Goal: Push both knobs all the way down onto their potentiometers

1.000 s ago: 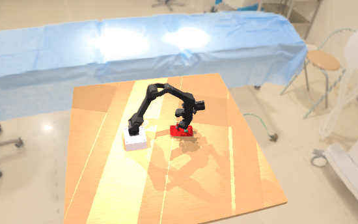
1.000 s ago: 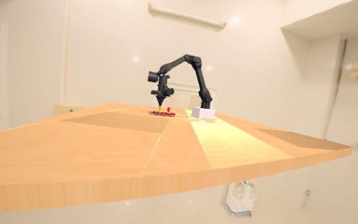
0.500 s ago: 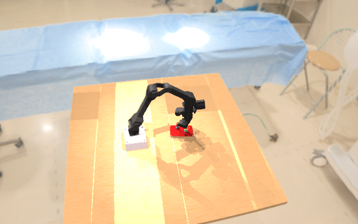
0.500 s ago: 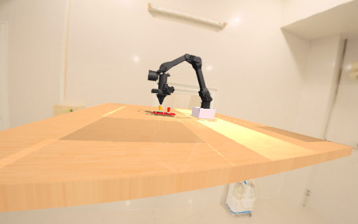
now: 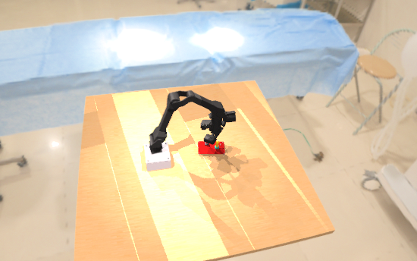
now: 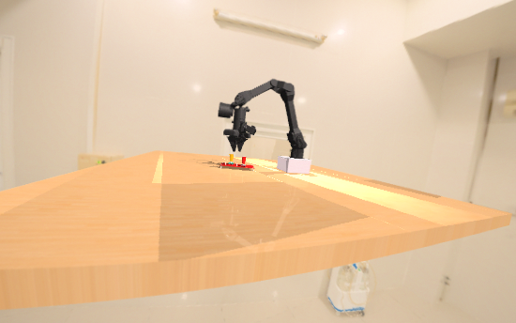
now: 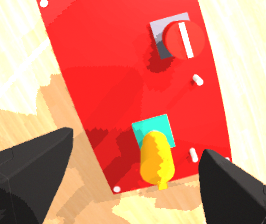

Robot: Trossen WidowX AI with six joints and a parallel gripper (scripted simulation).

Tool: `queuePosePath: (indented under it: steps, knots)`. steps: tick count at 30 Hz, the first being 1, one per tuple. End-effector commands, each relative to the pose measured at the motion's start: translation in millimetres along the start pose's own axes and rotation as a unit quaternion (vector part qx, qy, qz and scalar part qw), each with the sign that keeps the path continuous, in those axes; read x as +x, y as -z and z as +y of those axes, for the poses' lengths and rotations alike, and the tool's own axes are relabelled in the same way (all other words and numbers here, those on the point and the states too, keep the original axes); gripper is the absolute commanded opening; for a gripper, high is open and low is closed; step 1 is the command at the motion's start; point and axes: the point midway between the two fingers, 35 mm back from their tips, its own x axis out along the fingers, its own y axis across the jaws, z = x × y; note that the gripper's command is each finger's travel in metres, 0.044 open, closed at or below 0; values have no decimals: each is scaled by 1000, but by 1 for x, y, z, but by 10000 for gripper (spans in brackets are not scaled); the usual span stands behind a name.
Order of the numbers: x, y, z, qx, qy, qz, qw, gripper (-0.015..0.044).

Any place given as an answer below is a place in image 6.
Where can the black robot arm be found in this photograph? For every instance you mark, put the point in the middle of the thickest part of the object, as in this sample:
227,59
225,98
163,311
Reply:
287,92

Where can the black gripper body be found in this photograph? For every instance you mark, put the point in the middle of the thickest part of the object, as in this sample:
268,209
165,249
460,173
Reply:
236,131

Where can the red circuit board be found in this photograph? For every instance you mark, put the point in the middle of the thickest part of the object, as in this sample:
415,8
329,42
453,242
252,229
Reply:
236,165

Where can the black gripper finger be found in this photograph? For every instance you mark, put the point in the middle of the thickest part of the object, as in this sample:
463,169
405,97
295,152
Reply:
240,143
233,142

